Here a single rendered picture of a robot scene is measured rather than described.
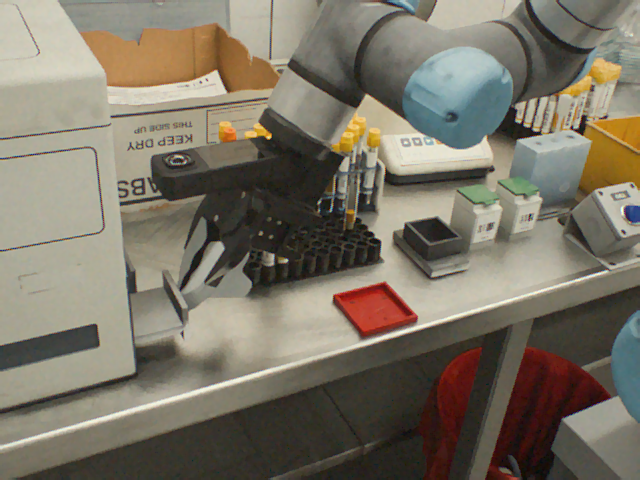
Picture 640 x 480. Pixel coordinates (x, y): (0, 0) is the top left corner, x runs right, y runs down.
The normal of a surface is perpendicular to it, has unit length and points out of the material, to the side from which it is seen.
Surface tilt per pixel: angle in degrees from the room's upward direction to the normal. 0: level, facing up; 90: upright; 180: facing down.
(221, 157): 2
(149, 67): 87
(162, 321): 0
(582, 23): 112
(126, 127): 92
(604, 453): 1
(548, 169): 90
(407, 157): 25
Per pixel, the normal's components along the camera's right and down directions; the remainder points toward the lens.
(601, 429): 0.06, -0.84
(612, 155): -0.91, 0.17
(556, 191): 0.48, 0.50
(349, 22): -0.55, -0.22
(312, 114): 0.05, 0.33
